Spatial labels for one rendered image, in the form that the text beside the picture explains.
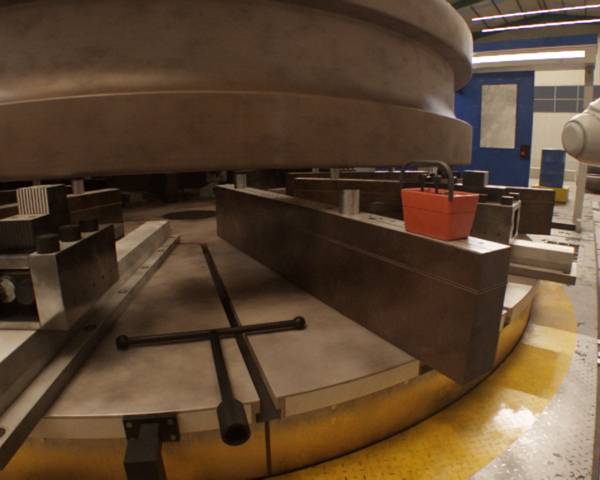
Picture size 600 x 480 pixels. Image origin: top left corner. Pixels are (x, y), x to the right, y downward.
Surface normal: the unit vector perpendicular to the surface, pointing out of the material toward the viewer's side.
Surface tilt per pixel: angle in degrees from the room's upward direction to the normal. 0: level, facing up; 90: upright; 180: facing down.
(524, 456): 0
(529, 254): 71
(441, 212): 97
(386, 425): 90
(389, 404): 90
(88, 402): 0
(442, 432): 0
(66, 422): 90
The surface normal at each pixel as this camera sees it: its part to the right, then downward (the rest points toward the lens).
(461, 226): 0.49, 0.31
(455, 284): -0.87, 0.11
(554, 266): -0.62, 0.18
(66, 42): 0.11, 0.22
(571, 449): 0.00, -0.97
